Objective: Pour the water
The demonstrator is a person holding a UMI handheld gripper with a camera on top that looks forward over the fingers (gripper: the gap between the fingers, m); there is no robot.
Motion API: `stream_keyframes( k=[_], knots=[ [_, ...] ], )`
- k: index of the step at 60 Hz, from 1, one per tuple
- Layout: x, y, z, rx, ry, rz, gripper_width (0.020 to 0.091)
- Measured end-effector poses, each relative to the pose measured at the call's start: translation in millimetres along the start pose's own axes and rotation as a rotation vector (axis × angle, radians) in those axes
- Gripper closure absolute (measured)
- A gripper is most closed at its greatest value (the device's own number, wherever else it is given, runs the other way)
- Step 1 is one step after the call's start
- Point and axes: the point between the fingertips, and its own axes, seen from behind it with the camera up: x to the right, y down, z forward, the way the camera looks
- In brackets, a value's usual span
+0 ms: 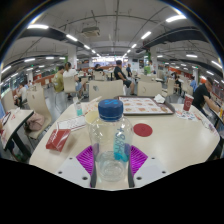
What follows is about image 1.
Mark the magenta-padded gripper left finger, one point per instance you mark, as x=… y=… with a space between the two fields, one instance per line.
x=83 y=156

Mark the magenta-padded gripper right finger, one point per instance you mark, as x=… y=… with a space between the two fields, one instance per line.
x=140 y=158

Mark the clear water bottle blue cap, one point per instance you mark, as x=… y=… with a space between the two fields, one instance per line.
x=110 y=140

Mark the flat round red coaster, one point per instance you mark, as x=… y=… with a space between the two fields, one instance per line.
x=143 y=130

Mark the red paper packet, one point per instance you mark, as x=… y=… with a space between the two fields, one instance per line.
x=58 y=139

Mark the small teal sanitizer bottle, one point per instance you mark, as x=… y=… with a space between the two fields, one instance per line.
x=78 y=108

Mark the printed paper tray liner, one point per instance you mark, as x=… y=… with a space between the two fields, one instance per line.
x=143 y=105

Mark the dark brown food tray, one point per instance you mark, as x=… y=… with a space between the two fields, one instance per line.
x=170 y=110

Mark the pink bag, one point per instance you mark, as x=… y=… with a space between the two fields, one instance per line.
x=36 y=121

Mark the crumpled white napkin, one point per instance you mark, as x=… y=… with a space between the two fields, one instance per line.
x=159 y=98

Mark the cream chair with round hole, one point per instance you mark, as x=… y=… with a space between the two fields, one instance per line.
x=108 y=89
x=150 y=88

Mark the cream chair holding bag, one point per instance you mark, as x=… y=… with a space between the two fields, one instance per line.
x=38 y=101

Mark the group of cream chairs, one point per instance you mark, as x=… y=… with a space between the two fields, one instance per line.
x=70 y=85

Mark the red paper cup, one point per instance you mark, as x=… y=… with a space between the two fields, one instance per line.
x=188 y=103

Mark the white dining table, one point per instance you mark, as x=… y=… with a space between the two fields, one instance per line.
x=15 y=121

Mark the ceiling air conditioner unit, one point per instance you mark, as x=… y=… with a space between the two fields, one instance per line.
x=90 y=31

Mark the group of ceiling lights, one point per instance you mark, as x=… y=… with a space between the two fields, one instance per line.
x=37 y=26

